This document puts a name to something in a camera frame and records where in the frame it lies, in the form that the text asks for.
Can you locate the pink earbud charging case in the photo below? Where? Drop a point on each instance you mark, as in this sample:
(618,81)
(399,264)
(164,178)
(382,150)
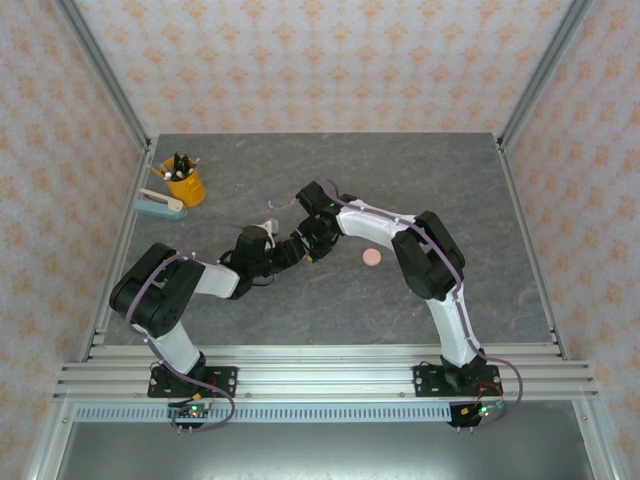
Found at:
(371,257)

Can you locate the aluminium side rail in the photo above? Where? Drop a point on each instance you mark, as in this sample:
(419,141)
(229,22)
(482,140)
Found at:
(519,200)
(145,165)

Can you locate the black marker pen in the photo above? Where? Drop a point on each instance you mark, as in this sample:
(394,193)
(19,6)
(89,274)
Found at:
(188,165)
(178,162)

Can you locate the orange pencil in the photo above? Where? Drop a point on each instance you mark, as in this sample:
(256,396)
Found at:
(160,172)

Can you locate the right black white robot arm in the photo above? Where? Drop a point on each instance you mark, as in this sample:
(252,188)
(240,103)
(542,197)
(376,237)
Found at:
(430,250)

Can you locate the aluminium corner post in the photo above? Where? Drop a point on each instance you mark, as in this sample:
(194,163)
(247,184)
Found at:
(108,75)
(541,75)

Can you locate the teal beige stapler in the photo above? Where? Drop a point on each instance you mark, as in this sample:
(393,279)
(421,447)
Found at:
(165,212)

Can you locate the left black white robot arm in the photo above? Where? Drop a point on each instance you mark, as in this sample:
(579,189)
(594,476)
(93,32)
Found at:
(160,290)

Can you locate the green lit circuit board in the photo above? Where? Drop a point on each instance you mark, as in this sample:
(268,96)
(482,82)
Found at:
(192,411)
(482,411)

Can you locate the wide aluminium rail beam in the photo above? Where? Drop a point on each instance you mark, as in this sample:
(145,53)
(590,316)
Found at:
(325,380)

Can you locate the yellow pen cup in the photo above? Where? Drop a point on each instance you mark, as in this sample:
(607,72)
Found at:
(187,192)

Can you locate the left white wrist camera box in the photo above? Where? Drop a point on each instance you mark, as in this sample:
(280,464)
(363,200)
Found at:
(271,226)

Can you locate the aluminium frame leg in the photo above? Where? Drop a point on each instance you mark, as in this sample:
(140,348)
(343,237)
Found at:
(47,450)
(597,450)

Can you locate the grey metal base panel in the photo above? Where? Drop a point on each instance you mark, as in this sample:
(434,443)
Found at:
(325,450)

